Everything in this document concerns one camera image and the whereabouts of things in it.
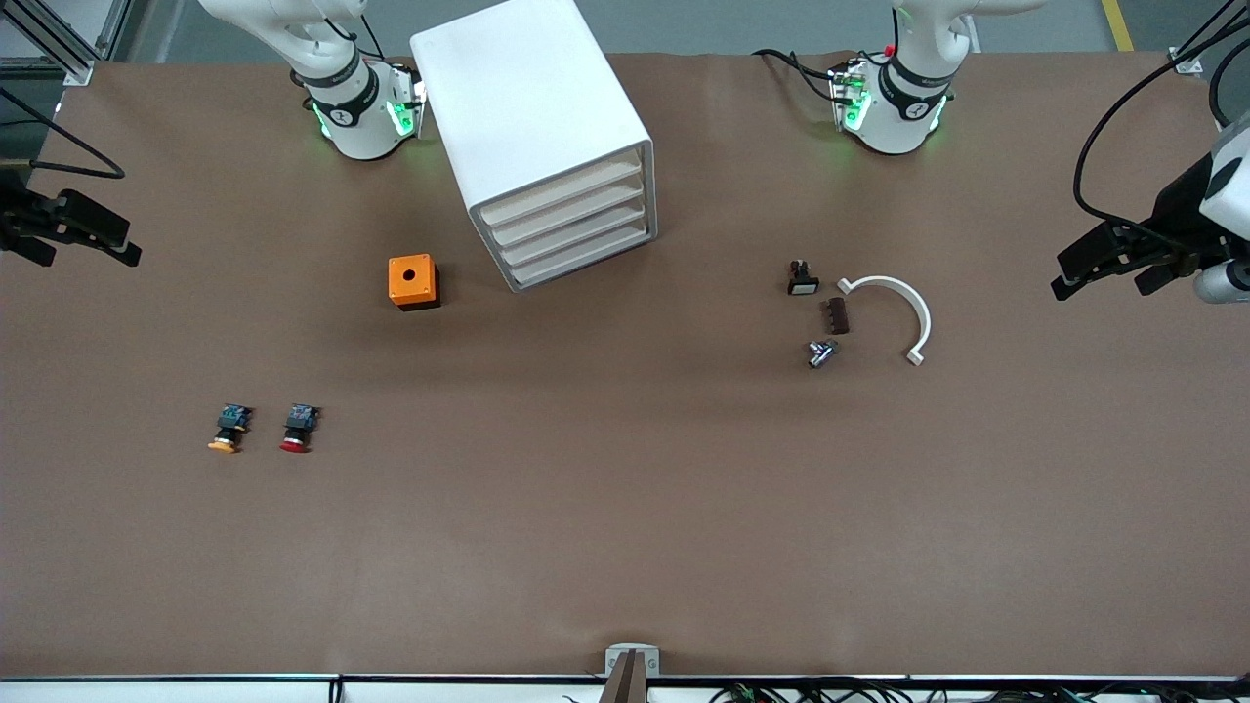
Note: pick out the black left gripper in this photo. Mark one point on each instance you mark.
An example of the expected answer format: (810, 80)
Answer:
(1175, 212)

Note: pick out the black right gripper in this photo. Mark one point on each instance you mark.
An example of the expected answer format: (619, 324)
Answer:
(21, 217)

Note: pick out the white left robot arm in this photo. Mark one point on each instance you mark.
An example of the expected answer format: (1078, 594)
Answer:
(894, 132)

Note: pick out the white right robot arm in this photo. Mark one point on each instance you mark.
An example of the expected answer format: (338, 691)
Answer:
(361, 127)

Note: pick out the yellow push button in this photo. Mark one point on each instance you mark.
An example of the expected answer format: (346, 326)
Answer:
(230, 425)

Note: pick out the red push button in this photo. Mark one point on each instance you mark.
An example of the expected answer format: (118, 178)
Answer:
(298, 425)

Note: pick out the black button white face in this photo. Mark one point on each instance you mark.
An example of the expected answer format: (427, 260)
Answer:
(803, 280)

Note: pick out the white drawer cabinet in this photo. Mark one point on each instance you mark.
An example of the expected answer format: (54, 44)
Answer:
(527, 98)

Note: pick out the brown terminal block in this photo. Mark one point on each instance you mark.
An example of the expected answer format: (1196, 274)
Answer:
(835, 316)

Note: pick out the small metal connector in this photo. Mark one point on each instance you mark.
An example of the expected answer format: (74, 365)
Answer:
(822, 352)

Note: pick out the orange box with hole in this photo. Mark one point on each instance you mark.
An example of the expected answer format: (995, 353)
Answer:
(405, 283)

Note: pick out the brown table mat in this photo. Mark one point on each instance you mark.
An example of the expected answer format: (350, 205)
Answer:
(625, 508)

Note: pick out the aluminium frame profile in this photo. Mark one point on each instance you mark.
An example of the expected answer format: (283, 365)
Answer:
(78, 70)
(1187, 62)

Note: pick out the white curved bracket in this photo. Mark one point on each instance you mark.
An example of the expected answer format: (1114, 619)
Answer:
(918, 310)

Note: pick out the white table edge rail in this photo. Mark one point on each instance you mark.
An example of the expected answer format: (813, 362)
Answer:
(195, 692)

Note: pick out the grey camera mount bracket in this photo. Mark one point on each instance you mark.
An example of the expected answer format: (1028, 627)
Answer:
(632, 664)

